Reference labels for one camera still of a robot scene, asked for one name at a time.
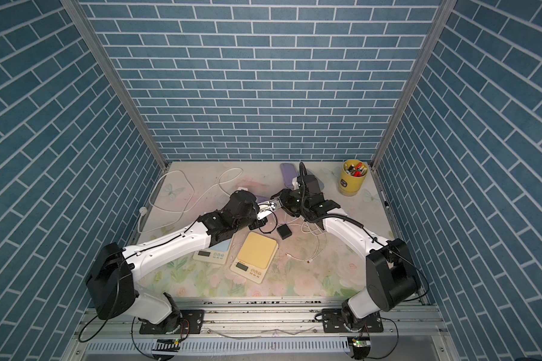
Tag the aluminium mounting rail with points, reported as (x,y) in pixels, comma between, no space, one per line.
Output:
(267,318)

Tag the yellow electronic kitchen scale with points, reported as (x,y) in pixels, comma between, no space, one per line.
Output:
(254,257)

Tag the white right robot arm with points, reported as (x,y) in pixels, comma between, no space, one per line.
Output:
(391,276)

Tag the white USB wall charger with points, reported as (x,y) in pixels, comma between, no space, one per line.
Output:
(267,208)

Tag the purple power strip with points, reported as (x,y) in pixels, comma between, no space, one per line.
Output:
(261,191)

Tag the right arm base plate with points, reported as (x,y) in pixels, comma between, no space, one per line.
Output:
(352,321)

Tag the purple pencil case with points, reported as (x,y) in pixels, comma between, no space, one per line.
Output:
(290,175)

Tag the blue electronic kitchen scale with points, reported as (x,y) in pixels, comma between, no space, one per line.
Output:
(217,254)

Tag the black USB wall charger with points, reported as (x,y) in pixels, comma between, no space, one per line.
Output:
(284,231)

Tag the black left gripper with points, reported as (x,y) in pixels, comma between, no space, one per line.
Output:
(258,224)

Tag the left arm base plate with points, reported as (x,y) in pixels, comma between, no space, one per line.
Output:
(186,322)

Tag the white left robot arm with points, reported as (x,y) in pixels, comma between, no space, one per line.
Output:
(113,279)

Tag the yellow pen cup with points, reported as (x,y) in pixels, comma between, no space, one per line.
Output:
(353,173)

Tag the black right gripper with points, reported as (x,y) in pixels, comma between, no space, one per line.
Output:
(287,195)

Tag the floral table mat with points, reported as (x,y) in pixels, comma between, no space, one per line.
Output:
(311,263)

